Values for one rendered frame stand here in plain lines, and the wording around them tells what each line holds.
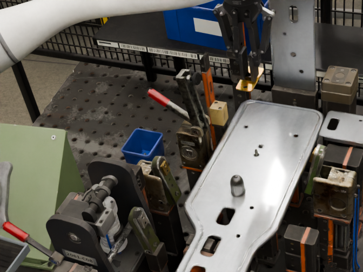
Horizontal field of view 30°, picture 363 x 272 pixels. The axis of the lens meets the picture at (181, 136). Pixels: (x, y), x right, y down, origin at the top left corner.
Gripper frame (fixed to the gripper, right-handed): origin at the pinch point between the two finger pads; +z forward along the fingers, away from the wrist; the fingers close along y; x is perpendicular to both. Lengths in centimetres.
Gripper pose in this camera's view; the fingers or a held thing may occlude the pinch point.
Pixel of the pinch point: (248, 63)
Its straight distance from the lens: 147.1
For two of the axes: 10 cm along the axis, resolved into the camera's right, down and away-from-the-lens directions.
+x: 4.1, -6.5, 6.4
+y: 9.0, 1.8, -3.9
